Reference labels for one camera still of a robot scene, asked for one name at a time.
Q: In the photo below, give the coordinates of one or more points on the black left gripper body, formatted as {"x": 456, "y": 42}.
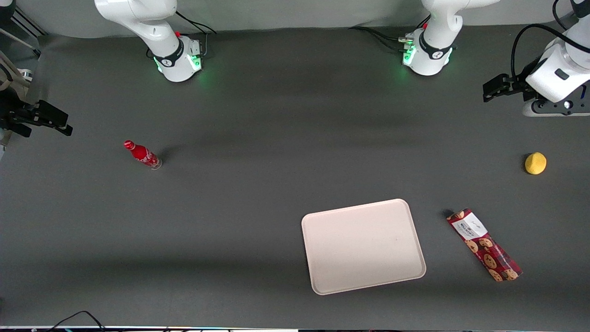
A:
{"x": 517, "y": 85}

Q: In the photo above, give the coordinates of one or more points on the yellow lemon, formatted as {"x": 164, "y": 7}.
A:
{"x": 535, "y": 163}

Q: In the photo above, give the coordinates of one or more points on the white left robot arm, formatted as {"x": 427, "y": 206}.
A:
{"x": 432, "y": 57}

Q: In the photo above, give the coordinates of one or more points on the beige plastic tray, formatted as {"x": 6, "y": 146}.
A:
{"x": 364, "y": 246}

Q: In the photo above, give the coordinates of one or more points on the red tartan cookie box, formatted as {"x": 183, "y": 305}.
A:
{"x": 485, "y": 250}

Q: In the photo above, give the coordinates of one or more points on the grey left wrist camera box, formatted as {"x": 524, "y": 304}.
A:
{"x": 555, "y": 107}

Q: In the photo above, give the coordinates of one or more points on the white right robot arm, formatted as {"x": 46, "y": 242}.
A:
{"x": 173, "y": 55}

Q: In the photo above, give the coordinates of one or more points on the red cola bottle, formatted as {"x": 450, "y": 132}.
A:
{"x": 142, "y": 154}

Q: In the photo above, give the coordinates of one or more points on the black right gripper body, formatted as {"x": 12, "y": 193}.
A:
{"x": 17, "y": 113}

